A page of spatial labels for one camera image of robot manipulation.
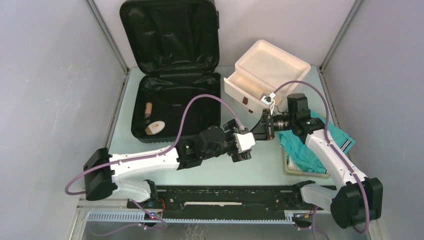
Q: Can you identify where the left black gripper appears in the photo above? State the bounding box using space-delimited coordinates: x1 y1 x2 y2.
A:
202 119 251 162

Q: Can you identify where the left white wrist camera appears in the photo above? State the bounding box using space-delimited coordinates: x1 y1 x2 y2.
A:
233 132 256 154

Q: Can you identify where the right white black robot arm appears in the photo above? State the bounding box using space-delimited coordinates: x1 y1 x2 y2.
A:
252 93 383 229

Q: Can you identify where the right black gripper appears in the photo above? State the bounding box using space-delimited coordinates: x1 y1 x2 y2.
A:
250 109 295 141

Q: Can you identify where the brown cosmetic tube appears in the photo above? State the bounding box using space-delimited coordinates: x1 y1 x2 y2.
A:
144 101 153 119

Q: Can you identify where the white drawer unit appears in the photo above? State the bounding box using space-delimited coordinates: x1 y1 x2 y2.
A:
224 39 311 117

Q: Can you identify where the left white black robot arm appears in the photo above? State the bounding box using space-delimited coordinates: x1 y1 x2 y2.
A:
83 119 256 208

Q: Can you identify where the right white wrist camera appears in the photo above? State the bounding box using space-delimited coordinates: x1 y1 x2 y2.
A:
260 92 276 115

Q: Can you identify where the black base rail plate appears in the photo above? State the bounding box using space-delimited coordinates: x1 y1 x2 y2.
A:
140 185 314 222

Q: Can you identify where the pale yellow perforated basket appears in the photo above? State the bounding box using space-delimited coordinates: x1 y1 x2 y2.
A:
281 146 330 179

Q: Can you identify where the white bottle orange logo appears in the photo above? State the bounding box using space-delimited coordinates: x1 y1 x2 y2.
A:
144 120 166 136

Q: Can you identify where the light teal bottom garment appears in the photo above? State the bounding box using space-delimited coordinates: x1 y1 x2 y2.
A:
278 122 356 174

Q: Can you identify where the black ribbed hard-shell suitcase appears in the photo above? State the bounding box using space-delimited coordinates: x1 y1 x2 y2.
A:
119 0 221 143

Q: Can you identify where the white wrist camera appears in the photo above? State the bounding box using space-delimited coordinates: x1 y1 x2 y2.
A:
233 132 256 154
260 92 276 115

